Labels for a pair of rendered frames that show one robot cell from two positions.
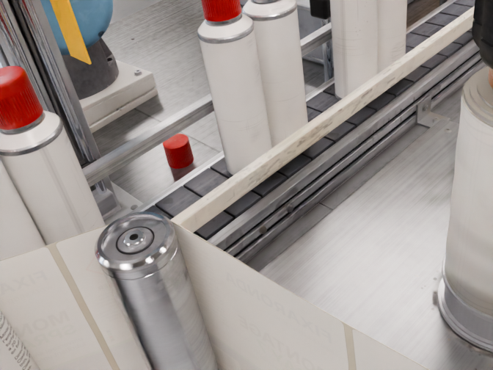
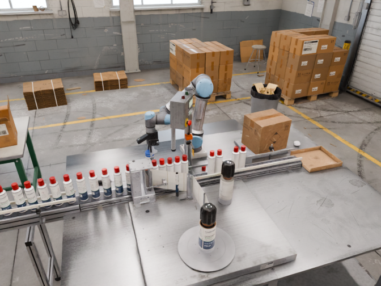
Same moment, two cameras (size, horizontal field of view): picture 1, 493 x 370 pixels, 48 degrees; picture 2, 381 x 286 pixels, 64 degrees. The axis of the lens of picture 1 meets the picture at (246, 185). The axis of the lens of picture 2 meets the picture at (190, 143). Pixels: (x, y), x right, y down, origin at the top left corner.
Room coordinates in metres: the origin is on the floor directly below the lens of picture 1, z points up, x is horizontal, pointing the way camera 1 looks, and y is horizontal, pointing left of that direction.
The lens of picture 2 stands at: (-1.25, -0.43, 2.20)
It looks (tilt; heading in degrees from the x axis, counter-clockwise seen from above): 31 degrees down; 19
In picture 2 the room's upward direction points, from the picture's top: 1 degrees clockwise
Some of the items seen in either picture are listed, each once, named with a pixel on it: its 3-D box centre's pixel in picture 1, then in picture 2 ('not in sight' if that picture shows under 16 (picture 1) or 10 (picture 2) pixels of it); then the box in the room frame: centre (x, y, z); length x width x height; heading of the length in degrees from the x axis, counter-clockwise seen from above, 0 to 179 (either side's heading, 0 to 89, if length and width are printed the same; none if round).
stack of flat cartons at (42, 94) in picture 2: not in sight; (45, 93); (2.72, 3.64, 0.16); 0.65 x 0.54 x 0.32; 134
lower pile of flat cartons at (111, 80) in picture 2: not in sight; (110, 80); (3.87, 3.04, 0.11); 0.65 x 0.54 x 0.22; 127
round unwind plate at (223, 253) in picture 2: not in sight; (206, 247); (-0.16, -0.16, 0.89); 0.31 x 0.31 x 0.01
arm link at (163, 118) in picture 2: not in sight; (163, 118); (0.62, 0.41, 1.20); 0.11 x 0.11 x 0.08; 21
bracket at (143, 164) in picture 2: not in sight; (140, 164); (0.09, 0.34, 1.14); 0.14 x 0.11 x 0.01; 127
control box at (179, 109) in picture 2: not in sight; (181, 110); (0.43, 0.20, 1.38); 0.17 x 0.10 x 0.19; 2
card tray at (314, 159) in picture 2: not in sight; (315, 158); (1.03, -0.74, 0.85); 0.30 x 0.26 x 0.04; 127
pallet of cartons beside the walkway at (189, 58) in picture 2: not in sight; (199, 68); (4.24, 1.26, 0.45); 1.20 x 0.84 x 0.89; 41
